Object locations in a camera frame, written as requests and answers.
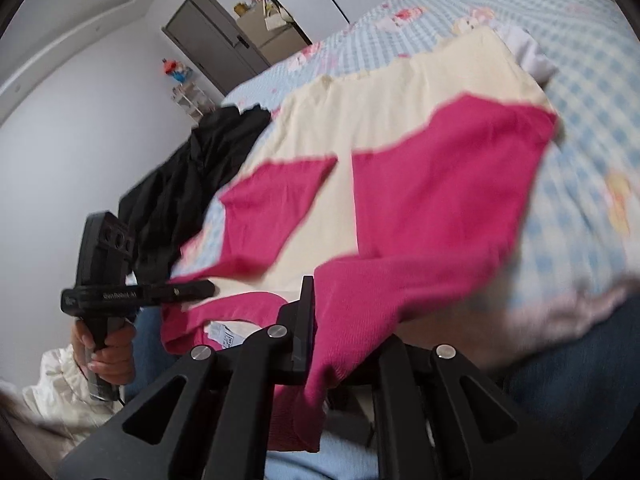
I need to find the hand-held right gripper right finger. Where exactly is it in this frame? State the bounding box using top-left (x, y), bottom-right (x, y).
top-left (350, 335), bottom-right (581, 480)

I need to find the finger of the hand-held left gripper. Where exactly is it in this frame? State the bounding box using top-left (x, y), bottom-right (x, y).
top-left (150, 280), bottom-right (217, 307)

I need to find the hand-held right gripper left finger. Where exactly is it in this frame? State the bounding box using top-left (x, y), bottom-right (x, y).
top-left (57, 275), bottom-right (317, 480)

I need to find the cream and pink shirt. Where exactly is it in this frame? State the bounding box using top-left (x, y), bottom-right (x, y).
top-left (160, 25), bottom-right (561, 456)

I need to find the person's left forearm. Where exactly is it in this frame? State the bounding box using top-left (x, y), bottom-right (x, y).
top-left (22, 347), bottom-right (126, 431)

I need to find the black clothes pile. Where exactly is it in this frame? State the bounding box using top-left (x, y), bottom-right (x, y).
top-left (117, 105), bottom-right (273, 286)

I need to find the person's left hand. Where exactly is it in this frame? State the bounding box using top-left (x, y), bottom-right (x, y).
top-left (70, 320), bottom-right (137, 387)

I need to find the person's left leg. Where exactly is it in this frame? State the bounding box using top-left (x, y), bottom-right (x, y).
top-left (134, 305), bottom-right (168, 388)

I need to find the person's leg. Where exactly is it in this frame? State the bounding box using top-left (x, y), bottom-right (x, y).
top-left (495, 305), bottom-right (640, 466)
top-left (134, 305), bottom-right (168, 388)

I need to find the person's right leg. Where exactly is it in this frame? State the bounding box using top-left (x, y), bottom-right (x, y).
top-left (495, 305), bottom-right (640, 466)

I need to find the white shelf rack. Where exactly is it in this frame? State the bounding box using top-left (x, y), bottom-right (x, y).
top-left (172, 82), bottom-right (211, 123)

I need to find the red and blue plush toy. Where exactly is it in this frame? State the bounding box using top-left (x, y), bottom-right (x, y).
top-left (161, 57), bottom-right (193, 83)

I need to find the grey door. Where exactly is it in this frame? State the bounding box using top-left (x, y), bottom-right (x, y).
top-left (161, 0), bottom-right (273, 93)

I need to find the beige cabinet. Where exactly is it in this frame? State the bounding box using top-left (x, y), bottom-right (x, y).
top-left (235, 5), bottom-right (313, 66)

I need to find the white bag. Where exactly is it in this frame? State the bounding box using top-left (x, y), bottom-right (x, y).
top-left (265, 7), bottom-right (291, 31)

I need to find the blue checkered cartoon blanket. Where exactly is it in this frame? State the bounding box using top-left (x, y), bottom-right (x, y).
top-left (165, 0), bottom-right (640, 356)

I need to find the folded pale lavender garment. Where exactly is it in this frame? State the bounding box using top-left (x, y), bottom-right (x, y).
top-left (500, 25), bottom-right (558, 81)

